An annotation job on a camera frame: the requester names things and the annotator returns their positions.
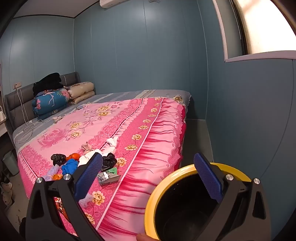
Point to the orange peel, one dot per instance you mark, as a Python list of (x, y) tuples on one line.
[(73, 156)]

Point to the orange snack packet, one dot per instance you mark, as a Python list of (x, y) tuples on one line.
[(61, 208)]

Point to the white air conditioner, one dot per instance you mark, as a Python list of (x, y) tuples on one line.
[(108, 2)]

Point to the white shoe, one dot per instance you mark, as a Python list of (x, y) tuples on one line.
[(6, 185)]

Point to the silver foil wrapper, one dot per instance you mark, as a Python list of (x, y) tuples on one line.
[(108, 178)]

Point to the pink floral blanket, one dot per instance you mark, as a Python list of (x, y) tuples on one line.
[(104, 125)]

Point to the black clothing pile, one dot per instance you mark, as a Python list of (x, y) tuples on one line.
[(48, 81)]

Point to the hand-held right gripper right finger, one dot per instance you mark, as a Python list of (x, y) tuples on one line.
[(208, 178)]

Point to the window with white frame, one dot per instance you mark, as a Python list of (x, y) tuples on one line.
[(266, 23)]

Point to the folded blue floral quilt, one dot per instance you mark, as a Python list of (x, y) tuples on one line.
[(48, 102)]

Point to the black plastic bag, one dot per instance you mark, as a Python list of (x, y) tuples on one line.
[(109, 160), (59, 158)]

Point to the folded beige quilt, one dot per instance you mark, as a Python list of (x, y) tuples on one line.
[(81, 91)]

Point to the person's right hand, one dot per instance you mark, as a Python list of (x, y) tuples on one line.
[(143, 237)]

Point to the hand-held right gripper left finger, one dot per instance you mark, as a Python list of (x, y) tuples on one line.
[(89, 178)]

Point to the knotted beige cloth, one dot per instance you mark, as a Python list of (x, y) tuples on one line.
[(86, 147)]

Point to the yellow rimmed trash bin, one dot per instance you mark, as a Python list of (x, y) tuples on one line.
[(152, 204)]

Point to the light blue waste basket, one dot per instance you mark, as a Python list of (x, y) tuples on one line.
[(10, 163)]

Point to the white wall socket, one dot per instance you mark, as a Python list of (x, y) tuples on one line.
[(17, 85)]

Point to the blue cloth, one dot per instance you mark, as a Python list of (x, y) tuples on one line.
[(69, 166)]

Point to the grey upholstered headboard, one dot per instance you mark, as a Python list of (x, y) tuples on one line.
[(16, 102)]

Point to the lavender plastic wrapper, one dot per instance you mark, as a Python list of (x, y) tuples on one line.
[(53, 172)]

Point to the small green packet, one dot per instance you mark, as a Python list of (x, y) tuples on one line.
[(112, 171)]

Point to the partly peeled orange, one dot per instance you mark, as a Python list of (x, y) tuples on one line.
[(57, 177)]

